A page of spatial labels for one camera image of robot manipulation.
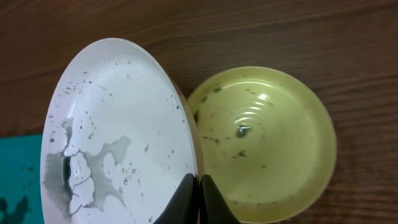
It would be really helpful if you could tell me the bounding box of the yellow plate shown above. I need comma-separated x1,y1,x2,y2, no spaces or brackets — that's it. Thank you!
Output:
188,67,337,223

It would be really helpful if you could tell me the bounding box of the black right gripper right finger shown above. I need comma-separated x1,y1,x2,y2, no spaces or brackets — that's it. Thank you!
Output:
199,174,241,224

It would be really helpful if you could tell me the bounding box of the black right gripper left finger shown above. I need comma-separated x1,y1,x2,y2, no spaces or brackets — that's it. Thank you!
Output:
154,174,199,224

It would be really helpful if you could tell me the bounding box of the white pink plate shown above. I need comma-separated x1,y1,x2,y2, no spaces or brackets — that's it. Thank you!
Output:
40,38,200,223

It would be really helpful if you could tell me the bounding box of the blue serving tray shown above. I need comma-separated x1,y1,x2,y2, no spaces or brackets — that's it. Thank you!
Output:
1,135,44,223

